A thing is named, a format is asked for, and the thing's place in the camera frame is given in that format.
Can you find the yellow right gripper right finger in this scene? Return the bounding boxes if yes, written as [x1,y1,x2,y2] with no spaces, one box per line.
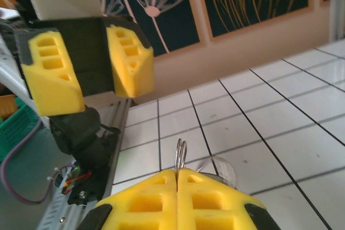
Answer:
[176,169,281,230]

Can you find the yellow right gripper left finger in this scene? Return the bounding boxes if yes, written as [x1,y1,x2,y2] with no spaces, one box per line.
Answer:
[78,169,178,230]

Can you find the large silver keyring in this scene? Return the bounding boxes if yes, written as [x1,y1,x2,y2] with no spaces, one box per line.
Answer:
[174,137,189,180]

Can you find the orange object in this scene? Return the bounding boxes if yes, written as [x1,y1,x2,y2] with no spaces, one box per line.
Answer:
[0,93,16,118]

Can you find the green plastic basket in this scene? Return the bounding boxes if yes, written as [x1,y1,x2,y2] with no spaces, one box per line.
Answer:
[0,97,42,161]

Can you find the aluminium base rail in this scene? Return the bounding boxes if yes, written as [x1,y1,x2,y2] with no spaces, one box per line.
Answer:
[37,97,133,230]

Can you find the red and black wires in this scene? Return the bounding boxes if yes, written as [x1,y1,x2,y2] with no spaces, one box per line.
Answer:
[60,169,94,196]

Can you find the purple cable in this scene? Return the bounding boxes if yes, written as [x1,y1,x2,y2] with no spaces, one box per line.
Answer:
[0,121,55,204]

